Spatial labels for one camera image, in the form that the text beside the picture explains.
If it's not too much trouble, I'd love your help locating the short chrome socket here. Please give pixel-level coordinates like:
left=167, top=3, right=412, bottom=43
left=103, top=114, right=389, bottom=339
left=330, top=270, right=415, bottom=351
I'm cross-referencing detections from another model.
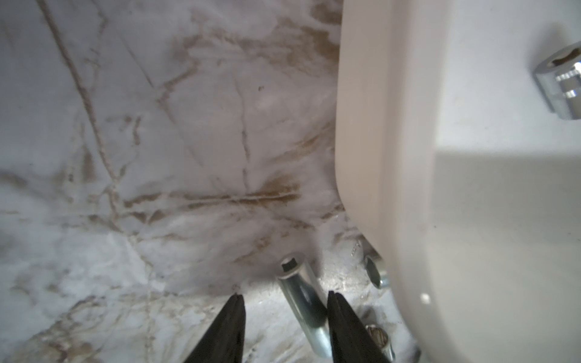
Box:
left=533, top=42, right=580, bottom=120

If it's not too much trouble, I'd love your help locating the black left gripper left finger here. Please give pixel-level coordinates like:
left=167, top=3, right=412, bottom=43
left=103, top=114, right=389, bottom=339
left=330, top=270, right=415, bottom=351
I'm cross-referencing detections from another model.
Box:
left=184, top=293, right=246, bottom=363

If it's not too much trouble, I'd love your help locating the white plastic storage box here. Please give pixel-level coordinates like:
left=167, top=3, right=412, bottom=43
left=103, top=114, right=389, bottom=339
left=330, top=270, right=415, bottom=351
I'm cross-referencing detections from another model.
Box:
left=335, top=1, right=580, bottom=362

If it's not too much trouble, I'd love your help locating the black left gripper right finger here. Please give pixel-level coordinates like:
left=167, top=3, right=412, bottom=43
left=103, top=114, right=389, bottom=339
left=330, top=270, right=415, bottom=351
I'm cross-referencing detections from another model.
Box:
left=327, top=291, right=388, bottom=363

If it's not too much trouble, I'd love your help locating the medium chrome socket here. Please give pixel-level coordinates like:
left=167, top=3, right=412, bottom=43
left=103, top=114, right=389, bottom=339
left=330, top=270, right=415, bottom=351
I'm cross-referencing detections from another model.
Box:
left=366, top=325, right=396, bottom=362

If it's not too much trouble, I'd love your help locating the long chrome deep socket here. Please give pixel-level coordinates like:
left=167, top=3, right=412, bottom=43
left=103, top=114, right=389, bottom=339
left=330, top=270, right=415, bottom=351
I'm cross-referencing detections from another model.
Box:
left=276, top=252, right=332, bottom=358

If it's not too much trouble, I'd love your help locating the chrome socket near box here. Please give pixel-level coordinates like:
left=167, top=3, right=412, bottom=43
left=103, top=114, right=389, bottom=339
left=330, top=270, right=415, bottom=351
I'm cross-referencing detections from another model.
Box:
left=364, top=254, right=390, bottom=289

